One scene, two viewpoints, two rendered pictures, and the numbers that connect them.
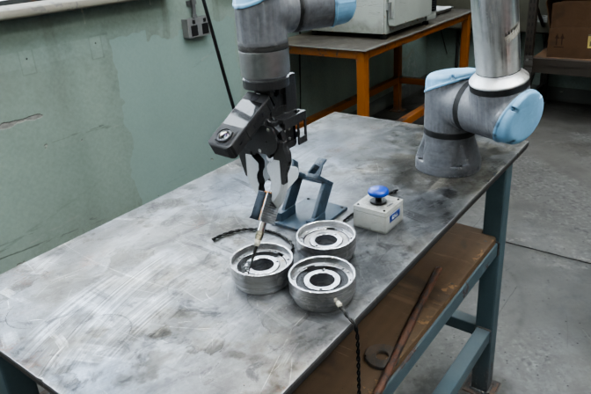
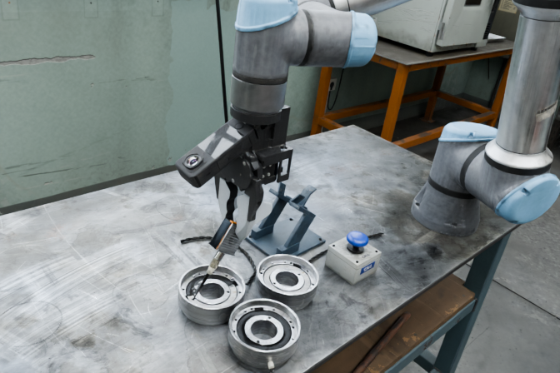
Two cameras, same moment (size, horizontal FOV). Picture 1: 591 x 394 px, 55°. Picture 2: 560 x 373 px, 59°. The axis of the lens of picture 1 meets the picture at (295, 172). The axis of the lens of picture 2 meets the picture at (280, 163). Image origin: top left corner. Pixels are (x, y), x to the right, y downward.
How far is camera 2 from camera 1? 22 cm
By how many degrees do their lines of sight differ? 6
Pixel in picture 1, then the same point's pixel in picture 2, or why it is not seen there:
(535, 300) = (502, 346)
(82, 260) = (50, 230)
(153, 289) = (100, 285)
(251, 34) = (246, 62)
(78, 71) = (136, 24)
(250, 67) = (238, 95)
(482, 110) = (491, 181)
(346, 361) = not seen: outside the picture
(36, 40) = not seen: outside the picture
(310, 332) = not seen: outside the picture
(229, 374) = not seen: outside the picture
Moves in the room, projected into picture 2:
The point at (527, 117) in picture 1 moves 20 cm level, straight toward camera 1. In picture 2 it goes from (537, 201) to (519, 251)
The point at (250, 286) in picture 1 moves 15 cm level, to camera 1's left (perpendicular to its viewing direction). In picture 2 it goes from (190, 313) to (96, 292)
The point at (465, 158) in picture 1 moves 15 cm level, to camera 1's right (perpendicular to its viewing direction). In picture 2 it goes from (462, 219) to (533, 232)
